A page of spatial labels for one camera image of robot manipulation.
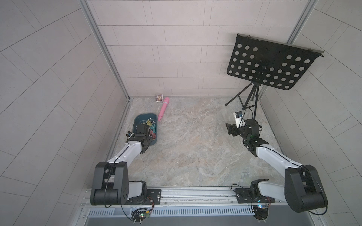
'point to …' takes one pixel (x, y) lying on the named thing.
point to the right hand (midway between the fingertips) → (232, 120)
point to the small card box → (159, 98)
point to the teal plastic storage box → (140, 118)
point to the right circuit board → (261, 212)
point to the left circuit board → (139, 214)
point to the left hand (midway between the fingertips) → (150, 139)
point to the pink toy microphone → (166, 102)
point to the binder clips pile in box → (152, 124)
